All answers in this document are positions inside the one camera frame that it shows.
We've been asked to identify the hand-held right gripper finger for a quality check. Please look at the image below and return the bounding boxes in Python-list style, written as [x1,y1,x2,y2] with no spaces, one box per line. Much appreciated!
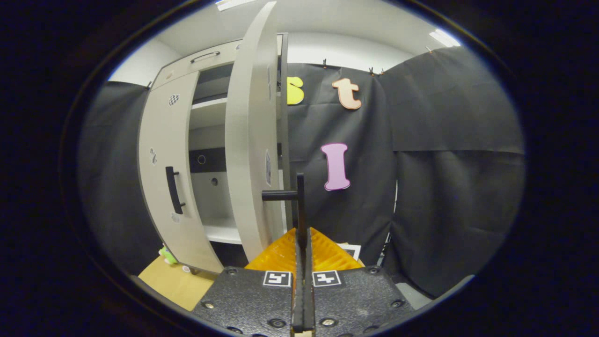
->
[304,228,415,337]
[192,228,305,337]

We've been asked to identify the black door handle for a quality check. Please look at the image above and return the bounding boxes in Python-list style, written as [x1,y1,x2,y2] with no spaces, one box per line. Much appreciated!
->
[165,166,186,215]
[262,173,306,249]

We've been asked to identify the grey double-door shoe cabinet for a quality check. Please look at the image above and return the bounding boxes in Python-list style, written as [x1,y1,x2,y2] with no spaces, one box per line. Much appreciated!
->
[137,33,293,277]

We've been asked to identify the grey cabinet door cube stickers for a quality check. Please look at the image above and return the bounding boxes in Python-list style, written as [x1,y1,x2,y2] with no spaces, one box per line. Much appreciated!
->
[225,1,287,262]

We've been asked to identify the grey cabinet door checkered sticker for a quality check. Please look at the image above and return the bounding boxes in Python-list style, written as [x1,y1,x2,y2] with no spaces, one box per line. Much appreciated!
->
[137,70,224,274]

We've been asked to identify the white cabinet shelf board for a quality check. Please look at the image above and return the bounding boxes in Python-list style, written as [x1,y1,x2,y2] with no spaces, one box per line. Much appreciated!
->
[190,97,229,130]
[202,218,244,245]

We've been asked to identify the grey cabinet drawer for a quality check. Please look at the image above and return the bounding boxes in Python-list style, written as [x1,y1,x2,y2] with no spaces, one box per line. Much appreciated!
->
[151,40,244,89]

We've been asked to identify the white printed card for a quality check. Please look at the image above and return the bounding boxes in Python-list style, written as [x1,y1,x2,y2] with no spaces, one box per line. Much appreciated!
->
[338,243,362,262]

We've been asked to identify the pink green plush toy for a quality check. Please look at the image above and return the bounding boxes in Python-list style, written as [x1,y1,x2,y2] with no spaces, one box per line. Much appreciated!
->
[158,246,191,273]

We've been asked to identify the black backdrop cloth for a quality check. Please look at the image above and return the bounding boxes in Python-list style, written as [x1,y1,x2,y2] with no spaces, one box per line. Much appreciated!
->
[77,45,526,300]

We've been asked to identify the small ceiling light panel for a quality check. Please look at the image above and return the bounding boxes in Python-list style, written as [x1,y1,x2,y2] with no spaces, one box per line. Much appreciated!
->
[430,29,461,48]

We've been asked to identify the large ceiling light panel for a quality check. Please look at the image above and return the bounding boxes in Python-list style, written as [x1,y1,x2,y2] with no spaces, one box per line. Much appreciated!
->
[215,0,259,11]

